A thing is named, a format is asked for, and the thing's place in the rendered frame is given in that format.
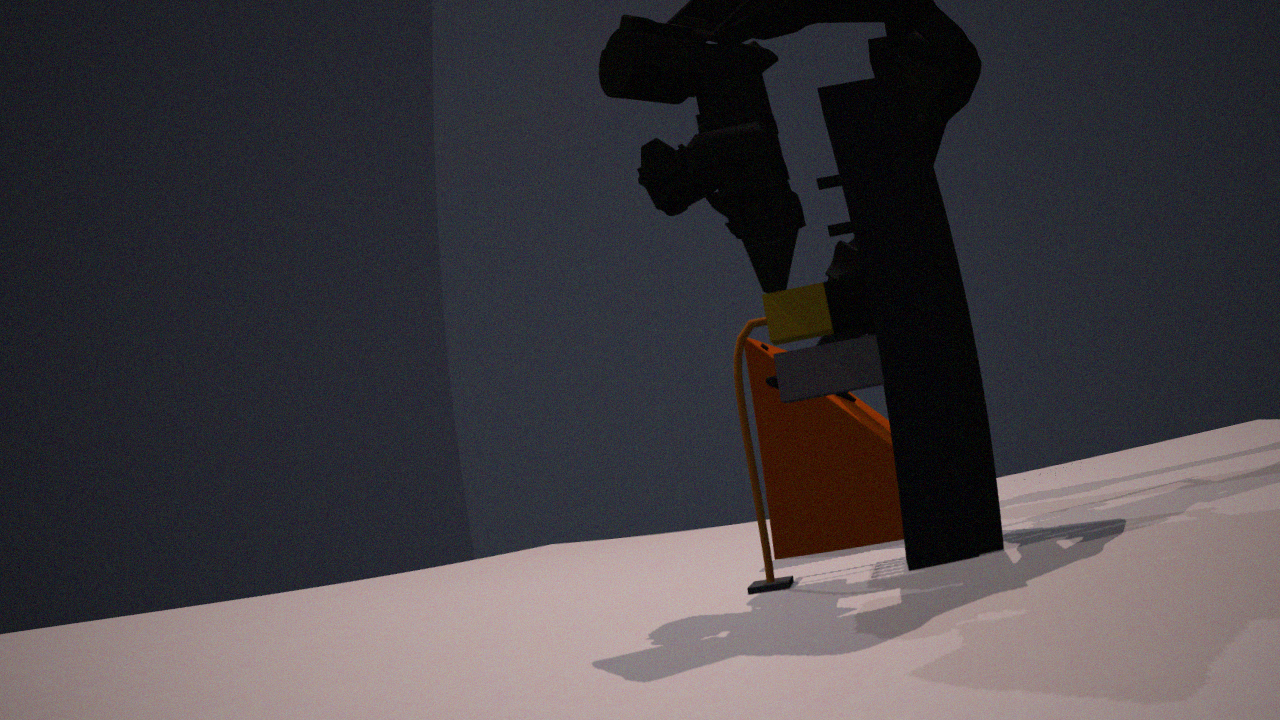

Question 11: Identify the yellow power cord with plug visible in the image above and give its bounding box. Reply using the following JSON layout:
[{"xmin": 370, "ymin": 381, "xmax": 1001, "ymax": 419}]
[{"xmin": 733, "ymin": 274, "xmax": 874, "ymax": 583}]

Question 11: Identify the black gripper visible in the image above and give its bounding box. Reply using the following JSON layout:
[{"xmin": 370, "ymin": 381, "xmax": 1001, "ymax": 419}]
[{"xmin": 685, "ymin": 92, "xmax": 806, "ymax": 293}]

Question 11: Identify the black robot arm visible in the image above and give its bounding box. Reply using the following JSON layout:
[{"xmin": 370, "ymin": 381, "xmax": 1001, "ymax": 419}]
[{"xmin": 599, "ymin": 0, "xmax": 982, "ymax": 217}]

